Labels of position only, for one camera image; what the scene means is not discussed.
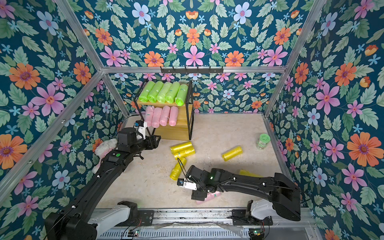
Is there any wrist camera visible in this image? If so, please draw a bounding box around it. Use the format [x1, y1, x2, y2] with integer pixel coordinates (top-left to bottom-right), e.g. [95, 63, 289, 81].
[135, 120, 147, 140]
[177, 179, 197, 191]

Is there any aluminium front rail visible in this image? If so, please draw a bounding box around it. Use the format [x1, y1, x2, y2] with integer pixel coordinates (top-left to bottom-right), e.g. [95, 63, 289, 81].
[110, 208, 318, 231]

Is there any black wall hook rail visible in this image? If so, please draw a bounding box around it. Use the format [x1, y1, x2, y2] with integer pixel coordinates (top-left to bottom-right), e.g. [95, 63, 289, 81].
[160, 67, 224, 75]

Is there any pink roll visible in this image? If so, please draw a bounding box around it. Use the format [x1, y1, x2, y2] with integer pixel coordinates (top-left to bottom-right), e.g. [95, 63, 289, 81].
[169, 106, 179, 127]
[145, 106, 155, 127]
[151, 107, 163, 129]
[196, 192, 221, 205]
[159, 106, 171, 127]

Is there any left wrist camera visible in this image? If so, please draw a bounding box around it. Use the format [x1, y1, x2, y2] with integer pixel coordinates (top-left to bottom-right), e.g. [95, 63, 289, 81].
[135, 120, 147, 140]

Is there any white plush toy pink shirt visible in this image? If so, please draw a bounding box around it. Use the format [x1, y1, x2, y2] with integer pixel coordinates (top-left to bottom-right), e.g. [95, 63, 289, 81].
[92, 139, 118, 174]

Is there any green lidded jar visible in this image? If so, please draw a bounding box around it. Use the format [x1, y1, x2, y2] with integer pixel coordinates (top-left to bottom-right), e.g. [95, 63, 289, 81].
[257, 134, 271, 150]

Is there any yellow roll top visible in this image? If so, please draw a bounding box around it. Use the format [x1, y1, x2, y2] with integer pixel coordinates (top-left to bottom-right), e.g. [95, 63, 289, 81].
[170, 141, 193, 153]

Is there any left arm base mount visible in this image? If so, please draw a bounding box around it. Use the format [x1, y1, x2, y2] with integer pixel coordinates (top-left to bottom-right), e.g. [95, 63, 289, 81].
[116, 201, 155, 227]

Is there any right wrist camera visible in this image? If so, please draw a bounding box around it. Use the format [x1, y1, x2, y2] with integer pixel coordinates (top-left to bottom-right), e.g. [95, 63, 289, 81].
[177, 179, 197, 191]

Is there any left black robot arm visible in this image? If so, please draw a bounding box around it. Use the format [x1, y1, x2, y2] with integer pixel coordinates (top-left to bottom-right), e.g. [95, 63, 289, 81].
[45, 128, 161, 240]

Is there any pink roll bottom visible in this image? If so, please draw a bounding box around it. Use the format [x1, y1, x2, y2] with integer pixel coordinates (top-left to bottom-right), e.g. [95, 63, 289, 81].
[196, 192, 221, 205]

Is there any wooden three-tier shelf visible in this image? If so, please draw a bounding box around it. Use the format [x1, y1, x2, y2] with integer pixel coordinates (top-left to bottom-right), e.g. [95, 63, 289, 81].
[133, 81, 194, 141]

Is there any green roll diagonal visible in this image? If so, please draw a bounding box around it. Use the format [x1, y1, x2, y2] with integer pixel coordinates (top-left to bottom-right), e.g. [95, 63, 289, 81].
[175, 85, 189, 107]
[139, 81, 155, 102]

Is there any green roll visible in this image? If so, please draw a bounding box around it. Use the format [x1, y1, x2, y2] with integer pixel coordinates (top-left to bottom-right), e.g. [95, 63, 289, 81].
[148, 81, 164, 103]
[165, 82, 180, 104]
[157, 82, 172, 104]

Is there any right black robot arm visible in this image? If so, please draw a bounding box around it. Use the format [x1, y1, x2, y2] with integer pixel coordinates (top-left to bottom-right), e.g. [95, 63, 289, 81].
[178, 165, 301, 222]

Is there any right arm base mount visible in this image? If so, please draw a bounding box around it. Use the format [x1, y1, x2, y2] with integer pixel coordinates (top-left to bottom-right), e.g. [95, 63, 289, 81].
[230, 200, 276, 226]

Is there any yellow roll diagonal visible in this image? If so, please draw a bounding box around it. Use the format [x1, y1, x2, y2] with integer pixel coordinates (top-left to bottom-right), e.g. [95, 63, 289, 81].
[170, 157, 187, 181]
[222, 146, 243, 162]

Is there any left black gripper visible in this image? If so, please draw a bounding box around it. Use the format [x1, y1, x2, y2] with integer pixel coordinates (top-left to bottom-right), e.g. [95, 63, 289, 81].
[128, 134, 162, 157]

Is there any yellow roll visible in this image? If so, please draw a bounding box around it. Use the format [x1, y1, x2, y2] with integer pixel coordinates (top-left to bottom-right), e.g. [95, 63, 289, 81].
[170, 141, 193, 153]
[173, 148, 196, 160]
[239, 170, 263, 178]

